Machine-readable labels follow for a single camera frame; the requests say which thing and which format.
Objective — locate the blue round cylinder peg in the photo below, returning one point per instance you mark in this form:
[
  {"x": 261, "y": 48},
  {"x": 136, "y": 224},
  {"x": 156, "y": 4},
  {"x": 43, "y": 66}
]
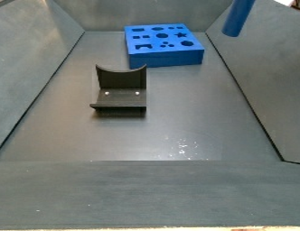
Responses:
[{"x": 240, "y": 8}]

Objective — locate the blue foam shape board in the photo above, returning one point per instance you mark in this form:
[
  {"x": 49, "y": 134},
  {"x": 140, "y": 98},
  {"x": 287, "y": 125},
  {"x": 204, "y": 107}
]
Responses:
[{"x": 160, "y": 45}]

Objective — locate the black curved cradle stand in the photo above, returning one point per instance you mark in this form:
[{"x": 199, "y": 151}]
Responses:
[{"x": 122, "y": 88}]

